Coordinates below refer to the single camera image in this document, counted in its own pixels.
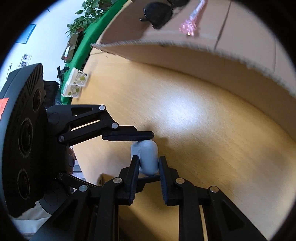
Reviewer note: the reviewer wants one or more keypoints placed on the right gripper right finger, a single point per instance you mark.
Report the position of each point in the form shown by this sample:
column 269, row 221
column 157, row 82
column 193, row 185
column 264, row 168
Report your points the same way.
column 204, row 213

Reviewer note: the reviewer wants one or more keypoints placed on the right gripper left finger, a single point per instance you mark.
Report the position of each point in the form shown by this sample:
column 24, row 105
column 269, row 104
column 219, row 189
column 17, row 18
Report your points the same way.
column 91, row 212

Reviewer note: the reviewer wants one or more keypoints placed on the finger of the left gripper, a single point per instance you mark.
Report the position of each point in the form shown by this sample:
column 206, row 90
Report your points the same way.
column 115, row 129
column 148, row 179

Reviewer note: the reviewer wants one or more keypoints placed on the white earbuds case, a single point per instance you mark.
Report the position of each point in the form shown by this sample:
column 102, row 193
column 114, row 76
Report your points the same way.
column 147, row 151

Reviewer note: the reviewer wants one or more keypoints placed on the black sunglasses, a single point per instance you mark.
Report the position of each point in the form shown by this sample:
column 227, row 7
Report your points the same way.
column 158, row 14

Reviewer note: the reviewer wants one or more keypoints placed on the pink bear-top pen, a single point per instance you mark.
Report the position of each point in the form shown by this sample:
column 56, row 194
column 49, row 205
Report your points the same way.
column 189, row 26

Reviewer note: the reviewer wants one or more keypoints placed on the clear acrylic block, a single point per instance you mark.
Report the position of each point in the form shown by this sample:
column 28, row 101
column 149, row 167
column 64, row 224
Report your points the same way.
column 78, row 77
column 72, row 89

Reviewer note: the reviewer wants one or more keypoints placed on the green cloth strip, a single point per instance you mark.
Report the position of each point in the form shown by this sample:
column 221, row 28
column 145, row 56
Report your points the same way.
column 80, row 50

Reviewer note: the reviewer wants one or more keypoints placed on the green potted plant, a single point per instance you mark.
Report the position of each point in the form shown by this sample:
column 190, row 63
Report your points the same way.
column 91, row 11

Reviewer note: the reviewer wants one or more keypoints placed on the cardboard box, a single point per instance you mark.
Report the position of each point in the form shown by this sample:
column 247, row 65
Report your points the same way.
column 232, row 48

